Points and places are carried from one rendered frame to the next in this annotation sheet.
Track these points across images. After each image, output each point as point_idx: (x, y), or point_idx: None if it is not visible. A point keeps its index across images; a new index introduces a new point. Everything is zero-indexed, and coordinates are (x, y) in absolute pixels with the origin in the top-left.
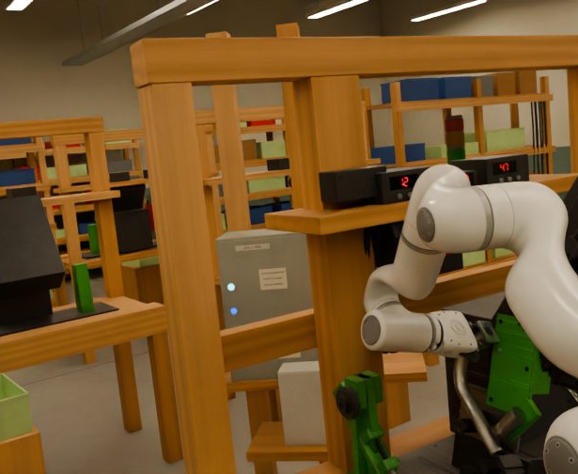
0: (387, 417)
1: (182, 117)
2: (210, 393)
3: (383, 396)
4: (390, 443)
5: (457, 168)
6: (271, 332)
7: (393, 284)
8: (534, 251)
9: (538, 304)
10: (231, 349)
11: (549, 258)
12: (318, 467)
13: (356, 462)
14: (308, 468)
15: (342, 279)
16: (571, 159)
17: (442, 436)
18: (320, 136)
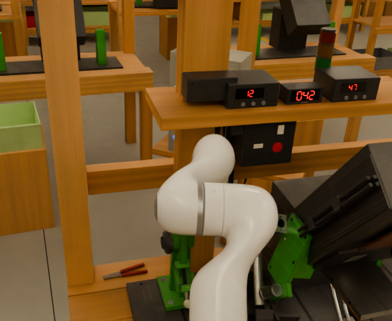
0: (214, 242)
1: (63, 21)
2: (76, 213)
3: None
4: (219, 253)
5: (218, 151)
6: (137, 172)
7: None
8: (216, 266)
9: (194, 313)
10: (104, 180)
11: (220, 278)
12: (161, 258)
13: (170, 276)
14: (155, 257)
15: (192, 151)
16: None
17: None
18: (188, 43)
